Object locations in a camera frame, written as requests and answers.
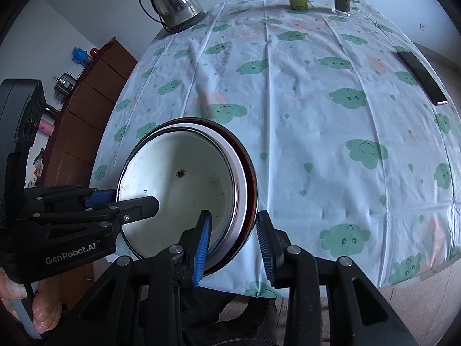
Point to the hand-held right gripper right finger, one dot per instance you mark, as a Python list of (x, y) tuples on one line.
[(266, 248)]

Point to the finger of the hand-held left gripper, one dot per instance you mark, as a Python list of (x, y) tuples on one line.
[(140, 207), (102, 197)]

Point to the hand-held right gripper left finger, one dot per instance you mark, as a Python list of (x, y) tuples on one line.
[(201, 248)]

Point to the white enamel bowl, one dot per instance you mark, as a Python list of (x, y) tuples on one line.
[(180, 162)]

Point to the person's left hand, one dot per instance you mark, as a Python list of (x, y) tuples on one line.
[(45, 313)]

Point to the red white packet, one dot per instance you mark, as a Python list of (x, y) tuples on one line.
[(38, 164)]

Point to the white plastic tube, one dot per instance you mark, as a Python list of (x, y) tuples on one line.
[(19, 315)]

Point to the pink thermos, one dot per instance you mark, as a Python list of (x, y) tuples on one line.
[(46, 128)]

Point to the brown wooden sideboard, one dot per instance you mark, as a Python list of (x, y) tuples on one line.
[(90, 97)]

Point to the black thermos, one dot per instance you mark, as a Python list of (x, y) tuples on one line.
[(50, 111)]

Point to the steel cooking pot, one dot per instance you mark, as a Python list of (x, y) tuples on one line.
[(65, 84)]

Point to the cloud print tablecloth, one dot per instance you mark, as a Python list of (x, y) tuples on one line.
[(324, 122)]

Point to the blue thermos jug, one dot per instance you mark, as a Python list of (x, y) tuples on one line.
[(80, 56)]

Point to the small red ornament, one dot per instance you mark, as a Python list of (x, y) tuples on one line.
[(94, 53)]

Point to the steel electric kettle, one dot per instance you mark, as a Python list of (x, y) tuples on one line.
[(173, 1)]

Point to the black smartphone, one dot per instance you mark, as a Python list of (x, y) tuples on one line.
[(423, 77)]

